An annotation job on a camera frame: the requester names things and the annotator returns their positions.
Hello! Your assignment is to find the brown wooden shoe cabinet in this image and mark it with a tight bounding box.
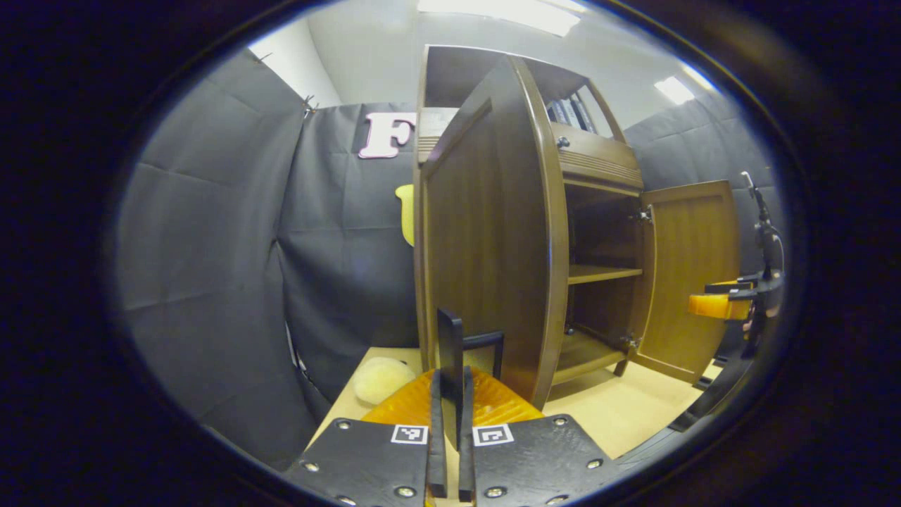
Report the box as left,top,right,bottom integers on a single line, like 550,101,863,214
415,44,655,395

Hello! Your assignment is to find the large ceiling light panel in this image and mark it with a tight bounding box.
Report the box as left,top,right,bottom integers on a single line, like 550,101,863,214
417,0,581,37

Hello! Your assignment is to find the wooden inner cabinet shelf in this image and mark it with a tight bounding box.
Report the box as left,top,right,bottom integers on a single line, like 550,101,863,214
567,264,643,286

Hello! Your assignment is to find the cream fluffy plush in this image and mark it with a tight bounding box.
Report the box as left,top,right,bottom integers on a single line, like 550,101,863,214
353,357,417,406

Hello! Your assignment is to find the small ceiling light panel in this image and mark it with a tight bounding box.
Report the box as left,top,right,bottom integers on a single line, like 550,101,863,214
653,75,696,106

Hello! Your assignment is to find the black backdrop cloth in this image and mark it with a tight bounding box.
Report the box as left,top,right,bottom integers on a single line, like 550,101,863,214
116,49,786,469

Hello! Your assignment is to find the wooden cabinet drawer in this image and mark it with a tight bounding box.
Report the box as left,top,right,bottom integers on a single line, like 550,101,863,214
417,107,645,191

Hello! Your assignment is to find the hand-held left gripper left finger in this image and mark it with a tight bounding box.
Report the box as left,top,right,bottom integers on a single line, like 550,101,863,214
282,370,448,507

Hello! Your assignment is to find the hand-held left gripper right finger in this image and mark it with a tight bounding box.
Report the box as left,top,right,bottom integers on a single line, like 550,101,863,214
458,366,620,507

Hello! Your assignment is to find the wooden cabinet door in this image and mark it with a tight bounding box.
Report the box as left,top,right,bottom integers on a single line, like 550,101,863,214
421,55,569,411
614,180,741,384

